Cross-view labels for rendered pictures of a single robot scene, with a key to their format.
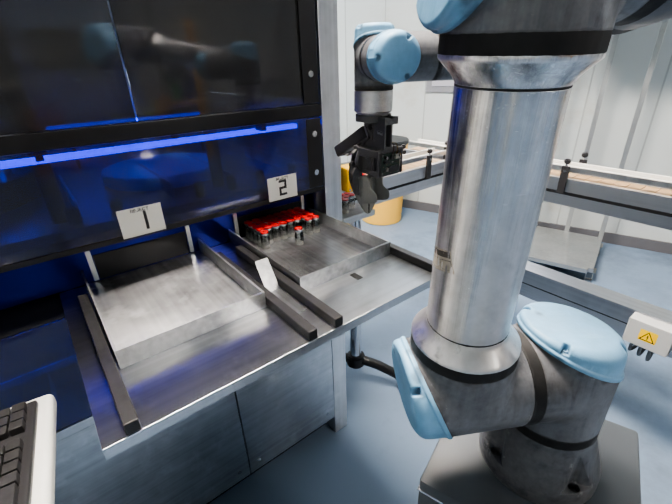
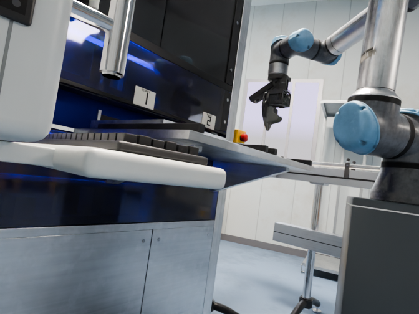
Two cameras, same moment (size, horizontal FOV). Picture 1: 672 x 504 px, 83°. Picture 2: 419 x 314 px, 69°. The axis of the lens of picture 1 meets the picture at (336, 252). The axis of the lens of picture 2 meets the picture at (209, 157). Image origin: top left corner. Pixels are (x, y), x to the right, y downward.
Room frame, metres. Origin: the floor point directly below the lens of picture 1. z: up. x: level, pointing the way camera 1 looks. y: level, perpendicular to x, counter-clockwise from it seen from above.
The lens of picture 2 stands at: (-0.29, 0.38, 0.79)
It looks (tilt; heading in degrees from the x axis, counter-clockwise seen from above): 4 degrees up; 347
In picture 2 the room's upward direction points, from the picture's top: 8 degrees clockwise
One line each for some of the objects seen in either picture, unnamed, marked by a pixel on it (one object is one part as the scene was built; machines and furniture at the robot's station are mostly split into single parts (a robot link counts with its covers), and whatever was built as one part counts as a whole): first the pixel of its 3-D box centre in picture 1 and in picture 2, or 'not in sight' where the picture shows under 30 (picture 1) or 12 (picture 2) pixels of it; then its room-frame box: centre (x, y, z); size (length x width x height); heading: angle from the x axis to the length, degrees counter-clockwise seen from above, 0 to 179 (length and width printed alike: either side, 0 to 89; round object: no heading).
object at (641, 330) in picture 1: (650, 334); not in sight; (0.96, -0.99, 0.50); 0.12 x 0.05 x 0.09; 38
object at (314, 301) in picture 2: not in sight; (305, 309); (1.42, -0.72, 0.07); 0.50 x 0.08 x 0.14; 128
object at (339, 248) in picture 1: (305, 241); not in sight; (0.88, 0.08, 0.90); 0.34 x 0.26 x 0.04; 38
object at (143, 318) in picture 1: (168, 288); (157, 134); (0.68, 0.34, 0.90); 0.34 x 0.26 x 0.04; 38
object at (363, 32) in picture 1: (374, 57); (280, 52); (0.80, -0.08, 1.31); 0.09 x 0.08 x 0.11; 7
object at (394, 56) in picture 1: (398, 57); (300, 45); (0.70, -0.11, 1.31); 0.11 x 0.11 x 0.08; 7
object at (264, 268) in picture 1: (279, 284); not in sight; (0.66, 0.11, 0.91); 0.14 x 0.03 x 0.06; 38
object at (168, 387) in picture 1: (260, 284); (207, 152); (0.73, 0.17, 0.87); 0.70 x 0.48 x 0.02; 128
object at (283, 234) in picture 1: (287, 229); not in sight; (0.95, 0.13, 0.90); 0.18 x 0.02 x 0.05; 128
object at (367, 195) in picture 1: (368, 196); (270, 118); (0.79, -0.07, 1.04); 0.06 x 0.03 x 0.09; 38
